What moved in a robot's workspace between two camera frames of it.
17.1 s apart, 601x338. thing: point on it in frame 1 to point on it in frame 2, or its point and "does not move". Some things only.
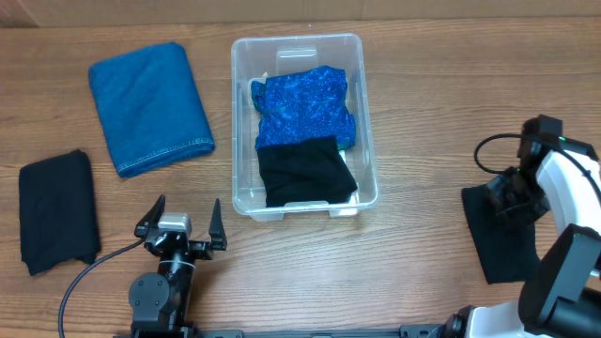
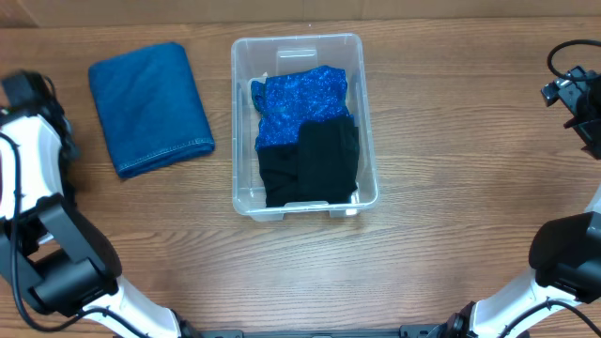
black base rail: [408, 330] does not move
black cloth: [507, 247] to [328, 160]
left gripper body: [201, 252] to [73, 149]
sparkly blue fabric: [302, 106] does not move
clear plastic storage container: [257, 57] does not move
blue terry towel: [151, 108] does not move
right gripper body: [505, 196] to [577, 104]
